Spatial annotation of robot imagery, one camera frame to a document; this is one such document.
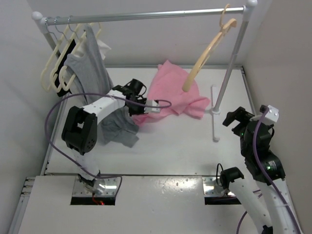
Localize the pink t shirt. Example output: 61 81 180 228
133 60 210 126

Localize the beige plastic hanger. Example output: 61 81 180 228
182 4 237 92

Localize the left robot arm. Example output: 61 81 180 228
61 79 147 192

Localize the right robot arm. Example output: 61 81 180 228
219 105 302 234

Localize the grey t shirt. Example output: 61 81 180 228
64 24 139 148

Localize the white cloth on hanger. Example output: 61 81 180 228
97 39 112 60

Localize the cream hanger with grey shirt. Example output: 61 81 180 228
59 15 87 90

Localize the cream hanger far right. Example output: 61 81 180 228
89 22 102 39

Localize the cream hanger middle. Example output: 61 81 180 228
50 16 76 93

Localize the cream hanger outer left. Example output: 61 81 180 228
40 17 63 92

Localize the white clothes rack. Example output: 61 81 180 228
31 0 257 142

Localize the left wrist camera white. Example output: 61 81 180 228
144 100 161 114

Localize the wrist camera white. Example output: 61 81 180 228
250 105 279 125
144 100 161 114

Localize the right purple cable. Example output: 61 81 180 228
237 109 303 234

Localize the purple cable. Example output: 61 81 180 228
237 109 303 234
44 93 172 194

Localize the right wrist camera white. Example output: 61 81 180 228
250 105 279 125

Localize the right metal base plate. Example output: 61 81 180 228
202 176 235 197

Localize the metal base plate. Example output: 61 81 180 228
202 176 235 197
72 176 122 198

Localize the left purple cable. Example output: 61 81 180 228
44 93 172 194

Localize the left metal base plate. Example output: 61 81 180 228
72 176 122 198

